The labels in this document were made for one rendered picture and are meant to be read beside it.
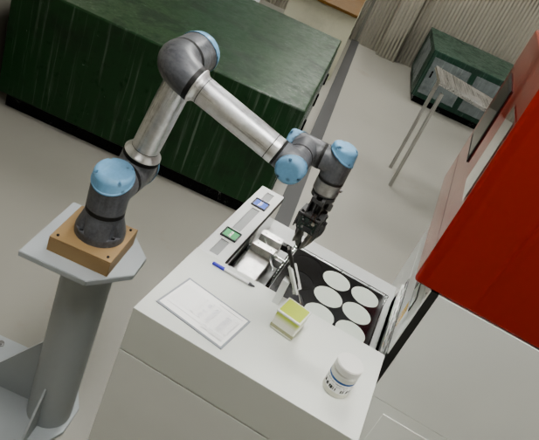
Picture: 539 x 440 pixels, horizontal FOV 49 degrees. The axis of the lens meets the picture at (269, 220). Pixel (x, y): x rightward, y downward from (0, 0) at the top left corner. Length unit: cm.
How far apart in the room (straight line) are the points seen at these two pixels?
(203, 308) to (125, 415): 39
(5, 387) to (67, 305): 63
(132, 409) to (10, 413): 81
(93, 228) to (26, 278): 121
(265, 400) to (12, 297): 163
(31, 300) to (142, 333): 137
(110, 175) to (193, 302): 43
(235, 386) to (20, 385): 115
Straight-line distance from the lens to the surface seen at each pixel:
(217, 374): 151
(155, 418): 171
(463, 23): 963
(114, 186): 170
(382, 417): 189
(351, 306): 196
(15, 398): 250
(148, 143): 177
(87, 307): 197
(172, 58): 153
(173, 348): 153
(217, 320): 156
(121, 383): 170
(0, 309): 281
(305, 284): 195
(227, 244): 185
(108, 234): 179
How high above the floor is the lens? 199
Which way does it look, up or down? 30 degrees down
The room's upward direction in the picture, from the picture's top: 25 degrees clockwise
